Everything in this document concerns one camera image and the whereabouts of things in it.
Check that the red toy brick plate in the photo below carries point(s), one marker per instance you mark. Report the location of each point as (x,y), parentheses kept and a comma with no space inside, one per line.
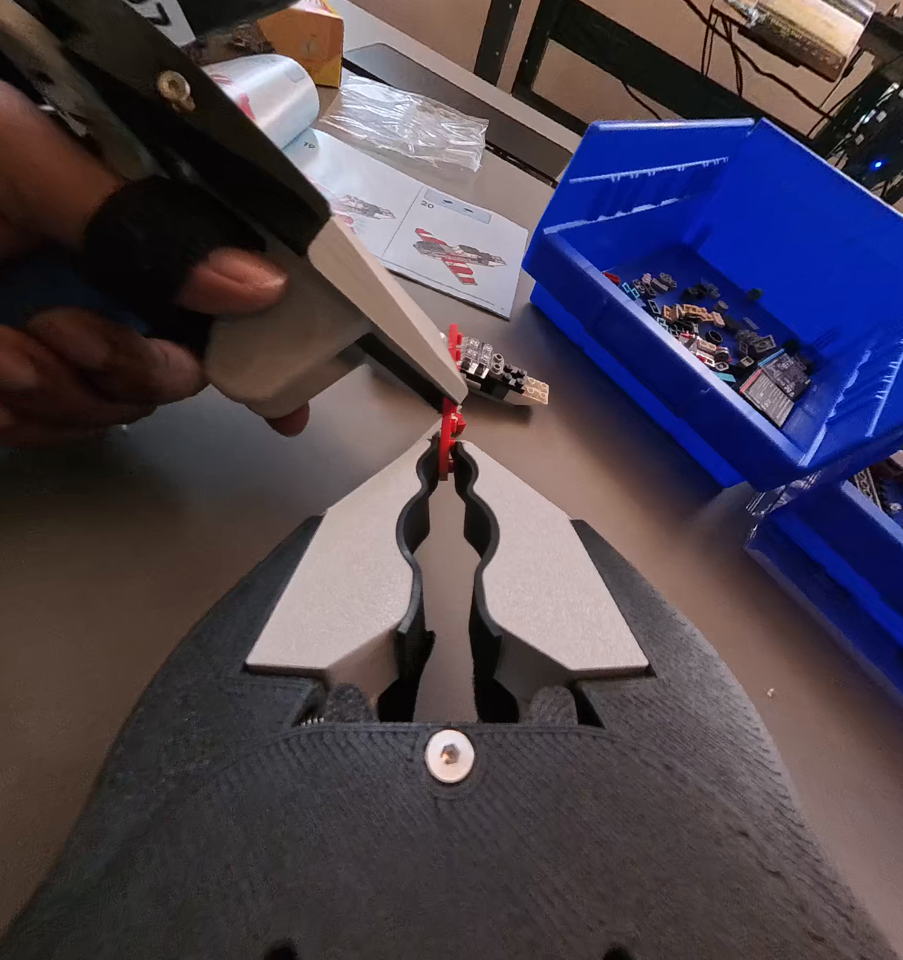
(445,450)

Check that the yellow cardboard box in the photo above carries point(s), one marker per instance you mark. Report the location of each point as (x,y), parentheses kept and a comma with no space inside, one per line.
(313,45)

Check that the clear plastic bag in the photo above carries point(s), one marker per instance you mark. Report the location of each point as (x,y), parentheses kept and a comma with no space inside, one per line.
(414,124)

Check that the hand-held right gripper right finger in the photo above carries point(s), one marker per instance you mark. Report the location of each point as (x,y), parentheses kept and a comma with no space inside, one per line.
(549,585)

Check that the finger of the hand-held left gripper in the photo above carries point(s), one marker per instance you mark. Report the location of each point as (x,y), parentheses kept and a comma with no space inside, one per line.
(391,300)

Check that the pile of small toy bricks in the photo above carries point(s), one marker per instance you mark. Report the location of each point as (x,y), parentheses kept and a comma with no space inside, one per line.
(898,487)
(714,337)

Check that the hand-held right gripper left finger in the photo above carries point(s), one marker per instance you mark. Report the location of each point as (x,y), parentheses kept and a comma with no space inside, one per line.
(346,585)

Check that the blue plastic bin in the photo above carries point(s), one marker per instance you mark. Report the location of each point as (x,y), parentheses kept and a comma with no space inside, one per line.
(646,337)
(834,570)

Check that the dark electronics rack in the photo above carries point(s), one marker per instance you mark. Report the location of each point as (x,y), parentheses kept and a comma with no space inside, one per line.
(886,112)

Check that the black table frame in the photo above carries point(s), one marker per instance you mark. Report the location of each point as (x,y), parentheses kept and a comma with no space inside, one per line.
(534,45)

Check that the black and white brick model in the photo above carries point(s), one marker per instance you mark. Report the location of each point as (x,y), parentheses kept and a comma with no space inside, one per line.
(504,379)

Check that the brick instruction booklet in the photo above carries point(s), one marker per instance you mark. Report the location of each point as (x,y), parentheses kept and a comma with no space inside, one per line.
(451,255)

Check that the person's left hand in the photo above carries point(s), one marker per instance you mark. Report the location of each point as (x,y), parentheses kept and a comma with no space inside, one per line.
(39,187)

